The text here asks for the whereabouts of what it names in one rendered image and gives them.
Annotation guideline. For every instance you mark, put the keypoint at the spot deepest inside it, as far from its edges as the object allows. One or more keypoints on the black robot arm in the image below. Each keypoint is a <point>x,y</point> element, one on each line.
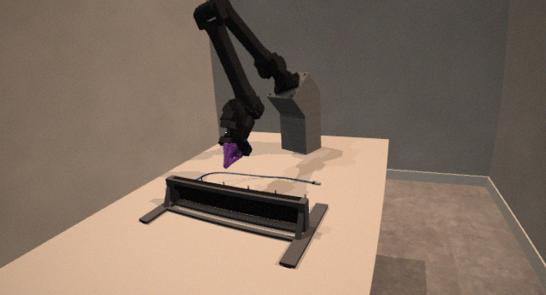
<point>240,121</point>

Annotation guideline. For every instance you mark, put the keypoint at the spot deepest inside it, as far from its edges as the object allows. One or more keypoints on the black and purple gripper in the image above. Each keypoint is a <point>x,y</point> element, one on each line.
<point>234,146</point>

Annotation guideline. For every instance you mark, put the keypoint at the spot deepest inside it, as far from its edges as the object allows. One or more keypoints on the black patch panel rack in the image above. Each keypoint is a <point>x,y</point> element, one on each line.
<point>284,217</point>

